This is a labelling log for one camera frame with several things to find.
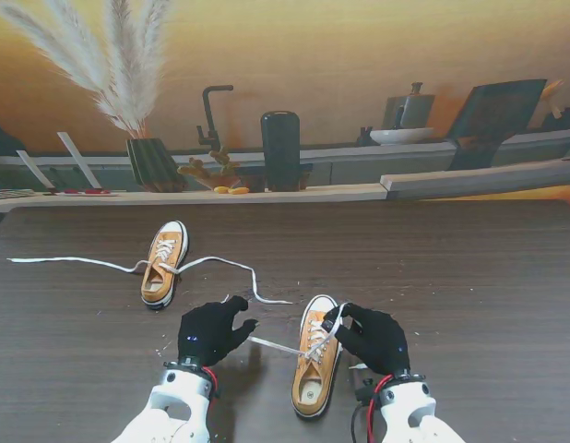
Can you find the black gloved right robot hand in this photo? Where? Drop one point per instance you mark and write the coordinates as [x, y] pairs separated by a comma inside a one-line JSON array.
[[377, 341]]

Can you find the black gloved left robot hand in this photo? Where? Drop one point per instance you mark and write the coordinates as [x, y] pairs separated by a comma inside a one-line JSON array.
[[206, 332]]

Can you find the yellow sneaker with spread lace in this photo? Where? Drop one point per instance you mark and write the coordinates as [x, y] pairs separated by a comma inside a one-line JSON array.
[[158, 288]]

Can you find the long white spread shoelace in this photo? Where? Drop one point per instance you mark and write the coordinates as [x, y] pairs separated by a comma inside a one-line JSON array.
[[82, 260]]

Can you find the orange fruit pieces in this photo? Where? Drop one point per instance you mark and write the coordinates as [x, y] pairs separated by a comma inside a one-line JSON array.
[[234, 189]]

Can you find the light wooden shelf plank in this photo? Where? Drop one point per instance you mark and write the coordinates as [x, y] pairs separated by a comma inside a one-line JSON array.
[[266, 196]]

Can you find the dark ribbed vase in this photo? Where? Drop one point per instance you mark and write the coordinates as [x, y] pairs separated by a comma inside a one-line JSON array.
[[151, 166]]

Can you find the grey shelf plank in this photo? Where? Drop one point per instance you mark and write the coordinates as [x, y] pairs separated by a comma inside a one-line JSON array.
[[474, 182]]

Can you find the black cylindrical canister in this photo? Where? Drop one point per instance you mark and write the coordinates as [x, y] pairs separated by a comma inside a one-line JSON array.
[[280, 147]]

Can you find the white bowl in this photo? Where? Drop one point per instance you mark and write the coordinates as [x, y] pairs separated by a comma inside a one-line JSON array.
[[400, 136]]

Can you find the long white slanted slat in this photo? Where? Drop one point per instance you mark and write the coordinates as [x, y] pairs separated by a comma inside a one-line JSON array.
[[77, 159]]

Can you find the black kitchen faucet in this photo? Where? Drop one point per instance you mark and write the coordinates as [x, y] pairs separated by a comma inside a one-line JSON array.
[[207, 115]]

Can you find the grey metal kettle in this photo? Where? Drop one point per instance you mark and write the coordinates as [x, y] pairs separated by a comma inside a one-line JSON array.
[[412, 111]]

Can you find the short white slanted slat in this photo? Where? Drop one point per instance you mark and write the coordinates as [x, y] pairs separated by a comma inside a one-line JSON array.
[[33, 168]]

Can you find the white pampas grass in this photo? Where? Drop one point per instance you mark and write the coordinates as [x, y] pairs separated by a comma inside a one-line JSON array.
[[128, 92]]

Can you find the dark slanted board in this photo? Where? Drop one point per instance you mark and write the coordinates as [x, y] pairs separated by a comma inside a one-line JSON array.
[[497, 106]]

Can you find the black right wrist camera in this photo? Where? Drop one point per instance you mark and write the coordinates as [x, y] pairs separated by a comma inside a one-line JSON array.
[[365, 392]]

